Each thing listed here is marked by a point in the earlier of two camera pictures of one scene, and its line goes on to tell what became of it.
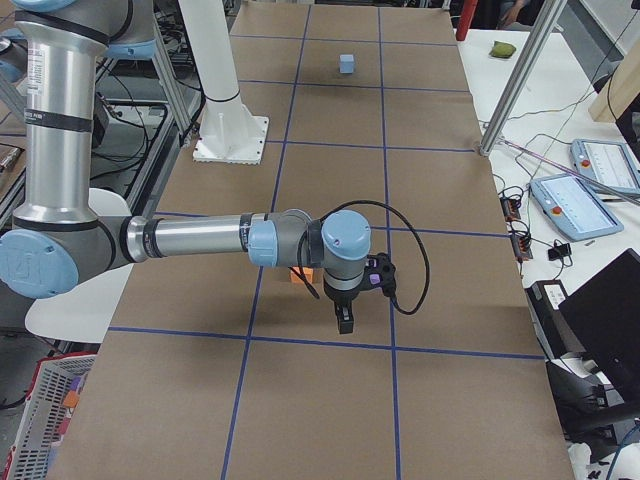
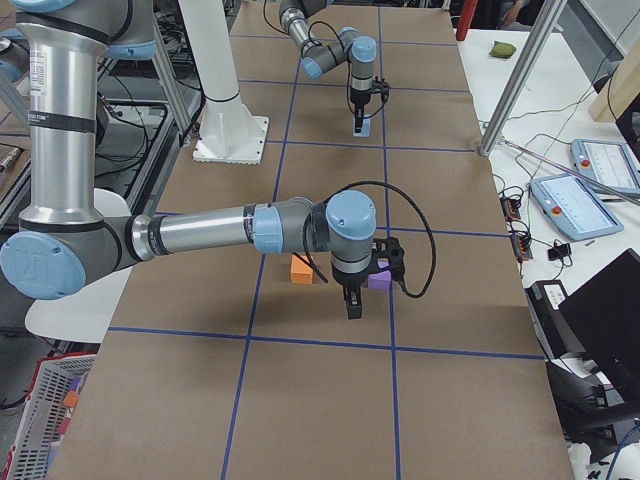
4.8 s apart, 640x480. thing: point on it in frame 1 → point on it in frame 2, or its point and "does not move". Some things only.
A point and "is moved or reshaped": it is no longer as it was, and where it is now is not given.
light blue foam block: x=347 y=64 is moved or reshaped
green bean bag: x=502 y=50 does not move
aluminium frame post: x=524 y=73 does not move
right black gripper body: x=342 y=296 → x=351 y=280
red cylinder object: x=466 y=17 does not move
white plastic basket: x=43 y=411 does not move
